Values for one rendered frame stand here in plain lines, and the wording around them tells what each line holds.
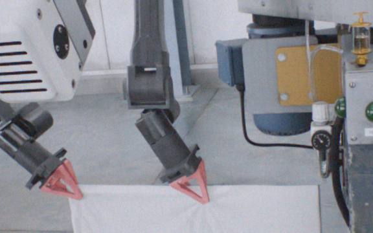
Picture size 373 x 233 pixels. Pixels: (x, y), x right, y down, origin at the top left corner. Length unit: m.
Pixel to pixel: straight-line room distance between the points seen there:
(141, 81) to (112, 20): 5.44
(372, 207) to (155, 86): 0.41
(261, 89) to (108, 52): 5.36
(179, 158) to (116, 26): 5.44
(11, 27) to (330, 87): 0.79
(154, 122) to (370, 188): 0.39
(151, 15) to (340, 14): 0.32
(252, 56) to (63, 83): 0.67
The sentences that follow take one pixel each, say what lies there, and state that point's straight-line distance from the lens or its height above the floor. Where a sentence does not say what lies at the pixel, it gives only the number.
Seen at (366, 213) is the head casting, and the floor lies 1.12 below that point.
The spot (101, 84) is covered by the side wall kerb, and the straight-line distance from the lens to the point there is 6.60.
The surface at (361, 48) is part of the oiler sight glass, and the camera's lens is 0.82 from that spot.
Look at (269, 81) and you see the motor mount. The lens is 1.21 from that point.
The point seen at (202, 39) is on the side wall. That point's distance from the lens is 6.18.
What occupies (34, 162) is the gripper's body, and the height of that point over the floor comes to 1.14.
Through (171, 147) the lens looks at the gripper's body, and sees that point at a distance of 1.03.
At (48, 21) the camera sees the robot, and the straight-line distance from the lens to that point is 0.57.
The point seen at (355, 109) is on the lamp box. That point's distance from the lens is 0.77.
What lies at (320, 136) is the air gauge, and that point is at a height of 1.17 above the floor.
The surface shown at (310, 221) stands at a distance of 1.08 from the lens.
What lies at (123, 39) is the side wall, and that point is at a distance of 6.42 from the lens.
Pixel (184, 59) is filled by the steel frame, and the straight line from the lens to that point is 6.21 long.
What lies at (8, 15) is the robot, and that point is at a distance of 0.55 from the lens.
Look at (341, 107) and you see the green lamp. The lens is 0.77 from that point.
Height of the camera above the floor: 1.51
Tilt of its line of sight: 17 degrees down
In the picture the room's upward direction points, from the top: 7 degrees counter-clockwise
